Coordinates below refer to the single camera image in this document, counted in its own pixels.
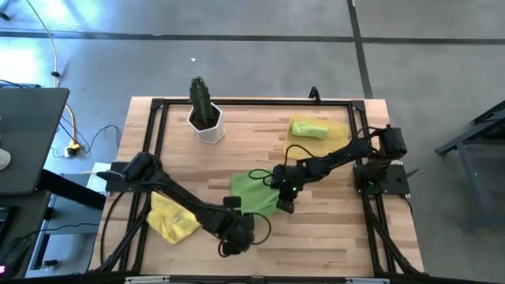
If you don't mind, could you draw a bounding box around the green microfiber towel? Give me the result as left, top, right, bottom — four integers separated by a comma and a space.
290, 120, 329, 140
230, 170, 286, 219

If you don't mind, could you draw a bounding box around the yellow microfiber towel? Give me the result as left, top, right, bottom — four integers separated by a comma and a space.
145, 191, 202, 245

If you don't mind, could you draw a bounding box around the yellow translucent plastic basket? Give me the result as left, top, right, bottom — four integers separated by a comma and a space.
282, 114, 350, 161

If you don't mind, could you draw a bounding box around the white faceted plant pot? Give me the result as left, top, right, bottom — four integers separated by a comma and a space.
186, 102, 226, 145

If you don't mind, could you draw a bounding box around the green cactus plant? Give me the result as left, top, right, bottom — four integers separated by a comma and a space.
189, 76, 217, 127

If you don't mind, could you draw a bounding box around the black desk crossbar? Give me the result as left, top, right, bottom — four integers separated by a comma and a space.
37, 169, 107, 211

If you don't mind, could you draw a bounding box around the yellow power plug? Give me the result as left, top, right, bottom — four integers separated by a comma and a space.
65, 141, 82, 158

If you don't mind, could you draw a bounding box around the blue-grey metal table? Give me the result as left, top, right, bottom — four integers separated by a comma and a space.
435, 100, 505, 232

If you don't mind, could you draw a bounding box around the dark grey desk top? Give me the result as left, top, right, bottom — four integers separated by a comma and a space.
0, 87, 71, 196

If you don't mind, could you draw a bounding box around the black computer mouse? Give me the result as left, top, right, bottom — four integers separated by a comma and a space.
0, 236, 32, 279

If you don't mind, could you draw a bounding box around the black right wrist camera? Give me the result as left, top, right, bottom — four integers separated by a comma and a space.
277, 198, 297, 215

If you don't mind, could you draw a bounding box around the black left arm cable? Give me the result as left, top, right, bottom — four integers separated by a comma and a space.
218, 211, 273, 258

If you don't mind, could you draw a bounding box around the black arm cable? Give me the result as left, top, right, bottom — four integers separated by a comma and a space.
248, 144, 328, 189
218, 211, 273, 258

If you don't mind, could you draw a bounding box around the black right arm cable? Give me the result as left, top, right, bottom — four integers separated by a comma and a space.
248, 144, 328, 189

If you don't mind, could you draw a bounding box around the black aluminium table frame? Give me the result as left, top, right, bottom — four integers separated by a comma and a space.
91, 97, 425, 277

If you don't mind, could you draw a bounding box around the white metal bracket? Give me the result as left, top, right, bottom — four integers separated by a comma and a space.
125, 275, 170, 284
346, 277, 391, 284

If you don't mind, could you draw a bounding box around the black floor cable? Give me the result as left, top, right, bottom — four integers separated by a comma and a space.
58, 121, 122, 159

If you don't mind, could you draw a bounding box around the yellow floor cable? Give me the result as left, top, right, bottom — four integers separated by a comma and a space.
24, 0, 78, 149

